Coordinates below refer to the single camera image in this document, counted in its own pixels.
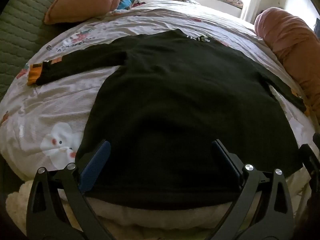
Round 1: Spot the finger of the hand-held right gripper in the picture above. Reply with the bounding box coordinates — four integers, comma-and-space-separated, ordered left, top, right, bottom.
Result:
299, 143, 320, 200

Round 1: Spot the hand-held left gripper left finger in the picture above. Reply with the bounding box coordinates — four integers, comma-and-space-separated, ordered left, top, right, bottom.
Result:
26, 139, 112, 240

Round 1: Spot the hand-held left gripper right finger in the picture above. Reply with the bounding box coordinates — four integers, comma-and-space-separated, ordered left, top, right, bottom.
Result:
211, 139, 294, 240

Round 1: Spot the black sweater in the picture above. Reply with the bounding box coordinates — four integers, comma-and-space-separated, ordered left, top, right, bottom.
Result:
35, 29, 307, 209

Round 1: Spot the printed strawberry blanket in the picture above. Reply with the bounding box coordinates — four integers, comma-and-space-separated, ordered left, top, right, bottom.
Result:
0, 0, 315, 183

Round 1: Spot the white fleece blanket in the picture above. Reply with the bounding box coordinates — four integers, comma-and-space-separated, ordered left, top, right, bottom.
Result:
5, 182, 238, 240

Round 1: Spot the pink rolled duvet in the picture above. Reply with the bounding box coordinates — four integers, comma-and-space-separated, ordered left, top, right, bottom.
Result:
254, 7, 320, 125

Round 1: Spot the green quilted headboard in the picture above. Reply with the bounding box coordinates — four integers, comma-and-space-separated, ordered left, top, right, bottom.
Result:
0, 0, 75, 100

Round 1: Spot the pink quilted pillow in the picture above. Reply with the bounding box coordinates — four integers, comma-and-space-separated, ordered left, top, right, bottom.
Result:
44, 0, 134, 25

